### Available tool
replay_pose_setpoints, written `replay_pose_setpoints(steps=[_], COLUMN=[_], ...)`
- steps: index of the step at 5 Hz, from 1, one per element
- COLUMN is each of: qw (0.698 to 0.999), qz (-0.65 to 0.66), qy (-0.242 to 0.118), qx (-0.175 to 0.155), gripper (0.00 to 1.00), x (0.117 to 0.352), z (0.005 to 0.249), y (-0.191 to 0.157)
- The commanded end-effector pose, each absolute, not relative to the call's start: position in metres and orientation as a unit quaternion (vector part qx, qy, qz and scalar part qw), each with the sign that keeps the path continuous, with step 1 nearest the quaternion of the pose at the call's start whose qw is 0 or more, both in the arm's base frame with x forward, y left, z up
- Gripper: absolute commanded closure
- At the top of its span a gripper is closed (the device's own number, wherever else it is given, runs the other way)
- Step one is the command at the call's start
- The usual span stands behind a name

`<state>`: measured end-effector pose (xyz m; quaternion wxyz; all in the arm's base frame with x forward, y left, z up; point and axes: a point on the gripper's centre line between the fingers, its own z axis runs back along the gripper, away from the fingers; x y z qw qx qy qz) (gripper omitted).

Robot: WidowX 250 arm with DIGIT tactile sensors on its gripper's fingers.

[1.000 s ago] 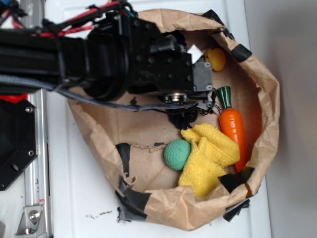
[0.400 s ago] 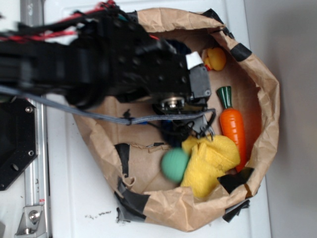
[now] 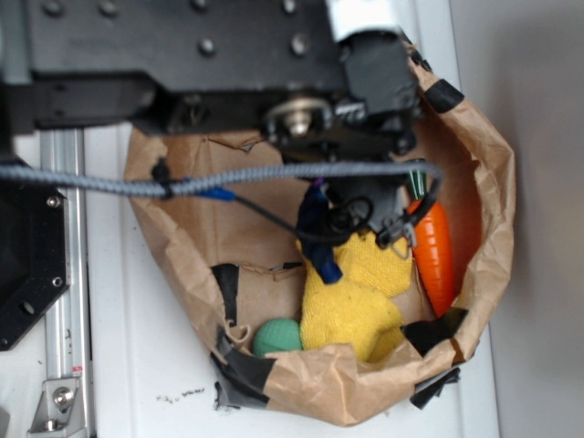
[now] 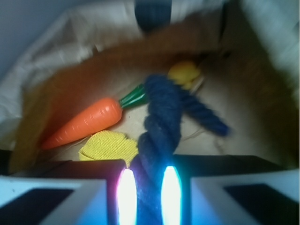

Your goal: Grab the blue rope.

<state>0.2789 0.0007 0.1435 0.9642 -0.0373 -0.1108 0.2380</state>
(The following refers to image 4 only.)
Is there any yellow rubber duck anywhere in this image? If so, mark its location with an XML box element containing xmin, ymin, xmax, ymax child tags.
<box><xmin>167</xmin><ymin>61</ymin><xmax>204</xmax><ymax>93</ymax></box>

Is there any brown paper bag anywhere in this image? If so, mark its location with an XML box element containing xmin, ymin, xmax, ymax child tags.
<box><xmin>9</xmin><ymin>11</ymin><xmax>299</xmax><ymax>172</ymax></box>

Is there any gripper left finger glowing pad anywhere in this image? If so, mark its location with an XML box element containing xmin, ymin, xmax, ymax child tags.
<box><xmin>0</xmin><ymin>159</ymin><xmax>137</xmax><ymax>225</ymax></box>

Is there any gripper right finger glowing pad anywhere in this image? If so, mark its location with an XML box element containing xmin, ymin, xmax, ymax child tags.
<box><xmin>161</xmin><ymin>155</ymin><xmax>300</xmax><ymax>225</ymax></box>

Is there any orange toy carrot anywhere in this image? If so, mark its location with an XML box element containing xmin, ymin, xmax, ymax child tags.
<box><xmin>41</xmin><ymin>84</ymin><xmax>147</xmax><ymax>150</ymax></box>

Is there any yellow knitted cloth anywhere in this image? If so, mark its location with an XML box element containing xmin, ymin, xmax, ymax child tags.
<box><xmin>79</xmin><ymin>130</ymin><xmax>138</xmax><ymax>167</ymax></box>

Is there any dark blue rope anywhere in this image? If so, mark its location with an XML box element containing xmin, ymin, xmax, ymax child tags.
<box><xmin>130</xmin><ymin>74</ymin><xmax>231</xmax><ymax>225</ymax></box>

